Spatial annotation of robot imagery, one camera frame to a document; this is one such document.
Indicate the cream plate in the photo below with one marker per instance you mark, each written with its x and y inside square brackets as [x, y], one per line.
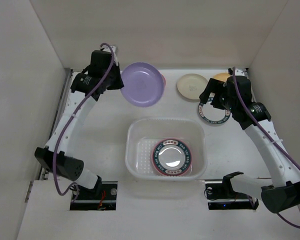
[191, 85]

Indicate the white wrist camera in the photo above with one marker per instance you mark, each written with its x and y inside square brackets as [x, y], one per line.
[115, 51]
[237, 72]

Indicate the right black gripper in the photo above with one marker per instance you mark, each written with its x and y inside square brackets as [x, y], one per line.
[212, 91]

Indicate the aluminium rail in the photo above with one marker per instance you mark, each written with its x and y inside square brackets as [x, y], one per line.
[62, 99]
[259, 123]

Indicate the orange plate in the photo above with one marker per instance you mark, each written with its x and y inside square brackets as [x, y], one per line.
[221, 76]

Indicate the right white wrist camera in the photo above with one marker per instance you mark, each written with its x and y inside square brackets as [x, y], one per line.
[237, 72]

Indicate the right aluminium rail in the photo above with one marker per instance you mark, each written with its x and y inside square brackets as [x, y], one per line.
[259, 123]

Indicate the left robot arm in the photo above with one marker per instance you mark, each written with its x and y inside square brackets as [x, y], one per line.
[57, 156]

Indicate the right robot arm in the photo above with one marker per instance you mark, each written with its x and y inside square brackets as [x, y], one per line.
[284, 190]

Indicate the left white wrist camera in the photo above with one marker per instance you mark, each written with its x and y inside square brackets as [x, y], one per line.
[115, 51]

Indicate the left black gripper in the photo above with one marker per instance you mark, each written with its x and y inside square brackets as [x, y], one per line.
[119, 84]

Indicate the left aluminium rail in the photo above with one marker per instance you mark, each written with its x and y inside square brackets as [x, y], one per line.
[62, 99]

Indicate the purple plate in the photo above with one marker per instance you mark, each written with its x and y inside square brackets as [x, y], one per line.
[143, 85]

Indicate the pink plate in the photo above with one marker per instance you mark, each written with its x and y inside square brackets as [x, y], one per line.
[156, 171]
[164, 82]

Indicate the white plastic bin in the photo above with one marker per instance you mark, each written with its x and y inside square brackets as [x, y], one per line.
[166, 149]

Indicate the white plate green rim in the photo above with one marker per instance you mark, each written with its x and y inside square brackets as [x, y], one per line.
[211, 115]
[172, 156]

